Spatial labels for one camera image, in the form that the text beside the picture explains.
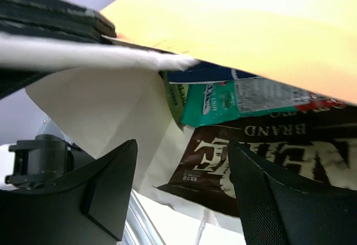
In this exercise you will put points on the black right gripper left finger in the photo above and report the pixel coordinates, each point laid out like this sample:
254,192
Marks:
86,206

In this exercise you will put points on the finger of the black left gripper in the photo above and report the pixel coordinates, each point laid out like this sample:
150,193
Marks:
54,19

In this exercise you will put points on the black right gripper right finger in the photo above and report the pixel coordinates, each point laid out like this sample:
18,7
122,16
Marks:
277,206

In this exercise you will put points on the brown Kettle chips bag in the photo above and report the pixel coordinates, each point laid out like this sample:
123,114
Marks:
319,144

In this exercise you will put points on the teal Fox's mint candy bag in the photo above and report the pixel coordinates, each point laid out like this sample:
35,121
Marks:
198,105

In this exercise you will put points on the blue Kettle vinegar chips bag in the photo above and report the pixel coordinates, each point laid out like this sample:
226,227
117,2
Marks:
205,73

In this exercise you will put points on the brown paper bag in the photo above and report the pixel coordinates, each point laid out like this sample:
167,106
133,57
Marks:
103,94

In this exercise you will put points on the aluminium table rail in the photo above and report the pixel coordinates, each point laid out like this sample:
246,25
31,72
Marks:
139,229

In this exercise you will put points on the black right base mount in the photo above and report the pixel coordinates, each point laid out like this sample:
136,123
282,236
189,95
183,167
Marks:
42,159

